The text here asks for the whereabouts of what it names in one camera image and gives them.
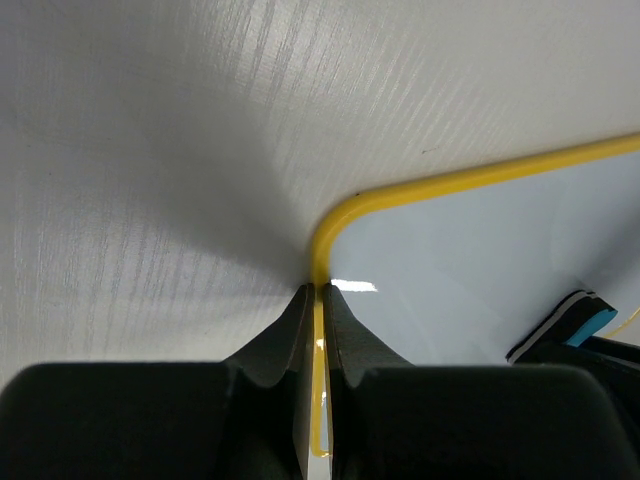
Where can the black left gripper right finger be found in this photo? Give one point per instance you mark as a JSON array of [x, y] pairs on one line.
[[394, 420]]

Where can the yellow framed whiteboard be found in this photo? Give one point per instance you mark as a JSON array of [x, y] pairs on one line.
[[454, 270]]

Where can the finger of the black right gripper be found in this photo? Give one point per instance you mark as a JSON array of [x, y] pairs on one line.
[[615, 365]]

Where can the blue whiteboard eraser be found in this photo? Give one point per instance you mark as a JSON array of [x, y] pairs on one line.
[[579, 316]]

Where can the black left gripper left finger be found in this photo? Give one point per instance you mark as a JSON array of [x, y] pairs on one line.
[[245, 417]]

